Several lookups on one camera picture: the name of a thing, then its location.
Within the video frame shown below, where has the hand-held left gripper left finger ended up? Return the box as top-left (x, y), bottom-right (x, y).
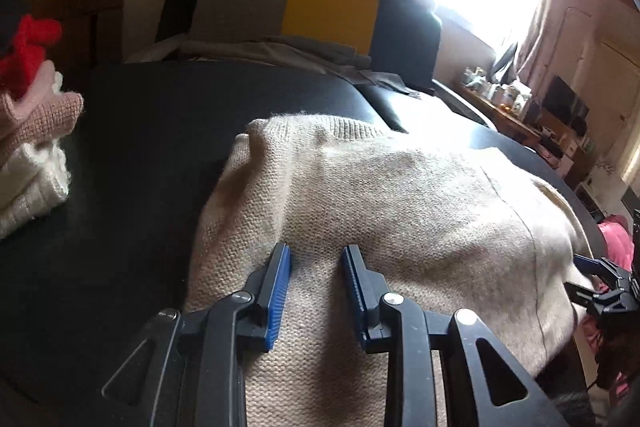
top-left (102, 242), bottom-right (292, 427)

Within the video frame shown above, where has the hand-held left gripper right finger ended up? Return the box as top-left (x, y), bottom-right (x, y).
top-left (341, 244), bottom-right (566, 427)

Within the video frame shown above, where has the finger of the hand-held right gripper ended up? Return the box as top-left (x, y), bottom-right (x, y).
top-left (565, 281), bottom-right (622, 314)
top-left (572, 253), bottom-right (630, 292)

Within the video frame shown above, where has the beige knit sweater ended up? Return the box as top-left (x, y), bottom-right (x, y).
top-left (182, 114), bottom-right (596, 427)

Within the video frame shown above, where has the dark fuzzy clothing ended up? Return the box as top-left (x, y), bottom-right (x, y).
top-left (550, 387), bottom-right (597, 427)

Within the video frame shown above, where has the black television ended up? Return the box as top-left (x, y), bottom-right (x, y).
top-left (542, 75), bottom-right (591, 130)

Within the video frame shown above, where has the wooden desk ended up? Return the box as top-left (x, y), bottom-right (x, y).
top-left (457, 82), bottom-right (546, 142)

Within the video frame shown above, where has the dark grey hanging cloth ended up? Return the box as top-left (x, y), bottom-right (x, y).
top-left (492, 42), bottom-right (519, 82)

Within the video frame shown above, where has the grey hoodie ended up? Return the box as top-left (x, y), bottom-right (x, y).
top-left (177, 34), bottom-right (421, 100)

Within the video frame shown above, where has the white knit sweater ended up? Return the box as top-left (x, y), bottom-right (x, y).
top-left (0, 142), bottom-right (71, 239)

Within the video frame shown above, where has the grey yellow navy sofa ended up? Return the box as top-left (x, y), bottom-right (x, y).
top-left (190, 0), bottom-right (443, 90)

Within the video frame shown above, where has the red fuzzy cloth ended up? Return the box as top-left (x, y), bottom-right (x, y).
top-left (0, 14), bottom-right (63, 100)

